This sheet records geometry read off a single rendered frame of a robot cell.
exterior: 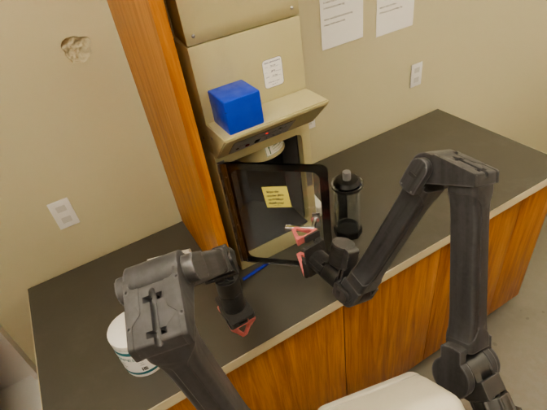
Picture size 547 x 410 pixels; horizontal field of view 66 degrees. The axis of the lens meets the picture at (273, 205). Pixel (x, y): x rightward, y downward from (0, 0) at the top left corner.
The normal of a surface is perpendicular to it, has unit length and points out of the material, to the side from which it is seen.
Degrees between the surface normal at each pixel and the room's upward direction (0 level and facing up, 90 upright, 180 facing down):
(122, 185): 90
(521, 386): 0
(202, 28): 90
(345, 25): 90
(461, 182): 71
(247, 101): 90
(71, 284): 0
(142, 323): 21
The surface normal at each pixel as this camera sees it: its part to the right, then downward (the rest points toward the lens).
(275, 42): 0.50, 0.48
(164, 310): -0.21, -0.50
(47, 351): -0.13, -0.78
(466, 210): -0.78, 0.27
